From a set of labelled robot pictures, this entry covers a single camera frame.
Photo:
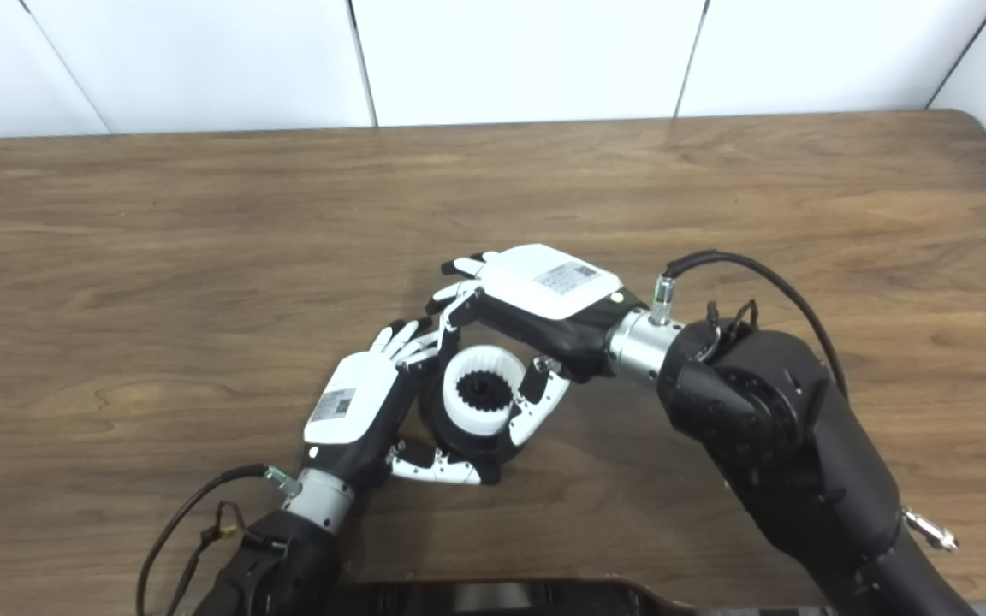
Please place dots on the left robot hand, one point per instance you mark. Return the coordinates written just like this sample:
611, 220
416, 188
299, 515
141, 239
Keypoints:
356, 402

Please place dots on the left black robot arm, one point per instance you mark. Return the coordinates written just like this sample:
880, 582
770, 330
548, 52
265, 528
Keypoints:
279, 565

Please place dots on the round black part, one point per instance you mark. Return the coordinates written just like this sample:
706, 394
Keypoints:
459, 441

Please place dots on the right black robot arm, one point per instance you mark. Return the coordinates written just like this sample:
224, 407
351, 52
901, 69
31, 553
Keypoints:
784, 445

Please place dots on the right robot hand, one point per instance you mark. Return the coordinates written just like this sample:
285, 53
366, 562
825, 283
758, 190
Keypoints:
544, 291

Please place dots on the black Philips monitor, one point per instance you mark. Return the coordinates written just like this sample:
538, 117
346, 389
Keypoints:
501, 599

